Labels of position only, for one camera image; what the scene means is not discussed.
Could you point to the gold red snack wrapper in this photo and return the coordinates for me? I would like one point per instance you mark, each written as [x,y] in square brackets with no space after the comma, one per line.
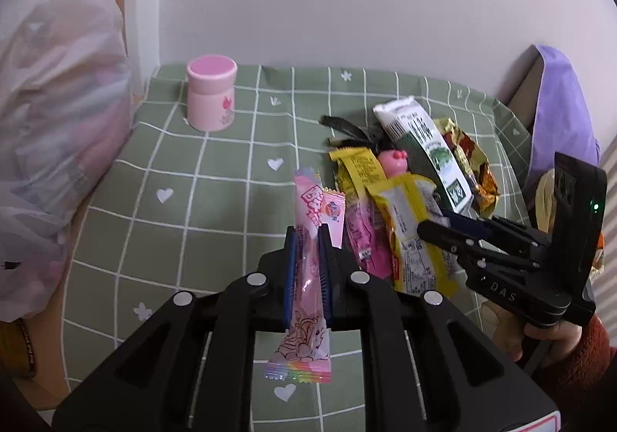
[474,165]

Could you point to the white translucent plastic bag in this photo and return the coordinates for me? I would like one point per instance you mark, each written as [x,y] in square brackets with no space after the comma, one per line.
[66,111]

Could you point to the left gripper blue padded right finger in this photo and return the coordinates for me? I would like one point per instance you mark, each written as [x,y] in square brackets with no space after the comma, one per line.
[325,253]

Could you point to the purple cloth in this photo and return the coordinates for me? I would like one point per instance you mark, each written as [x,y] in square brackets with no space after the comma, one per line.
[562,121]

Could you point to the beige chair back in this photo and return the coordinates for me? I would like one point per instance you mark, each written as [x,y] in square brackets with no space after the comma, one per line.
[525,100]

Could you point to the yellow snack wrapper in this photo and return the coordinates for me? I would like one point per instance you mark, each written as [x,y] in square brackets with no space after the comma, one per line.
[405,201]

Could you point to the pink pig toy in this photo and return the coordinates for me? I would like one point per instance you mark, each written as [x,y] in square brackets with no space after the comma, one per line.
[393,162]

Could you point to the green checked tablecloth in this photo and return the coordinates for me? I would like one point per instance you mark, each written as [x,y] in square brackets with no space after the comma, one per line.
[184,210]

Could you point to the pink rainbow candy wrapper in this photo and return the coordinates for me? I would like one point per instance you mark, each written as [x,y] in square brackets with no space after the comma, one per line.
[304,353]

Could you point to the white green snack packet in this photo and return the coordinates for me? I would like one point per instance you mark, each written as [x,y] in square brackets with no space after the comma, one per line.
[411,129]

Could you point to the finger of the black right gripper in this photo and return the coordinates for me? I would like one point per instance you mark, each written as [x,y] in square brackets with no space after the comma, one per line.
[473,228]
[445,238]

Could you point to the beige striped curtain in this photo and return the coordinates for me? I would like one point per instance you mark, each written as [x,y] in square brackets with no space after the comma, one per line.
[608,163]

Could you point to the pink cylindrical jar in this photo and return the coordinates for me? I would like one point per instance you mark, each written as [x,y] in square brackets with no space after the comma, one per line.
[211,94]

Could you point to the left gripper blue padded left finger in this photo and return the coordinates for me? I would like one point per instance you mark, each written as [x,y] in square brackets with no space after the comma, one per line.
[290,275]

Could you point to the yellow pink bar wrapper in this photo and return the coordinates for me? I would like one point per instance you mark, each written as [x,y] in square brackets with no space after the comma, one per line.
[356,169]

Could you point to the beige trash bag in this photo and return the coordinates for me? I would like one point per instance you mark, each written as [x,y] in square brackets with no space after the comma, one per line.
[545,202]

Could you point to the black wrapper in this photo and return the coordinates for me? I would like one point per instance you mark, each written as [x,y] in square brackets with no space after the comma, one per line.
[374,138]

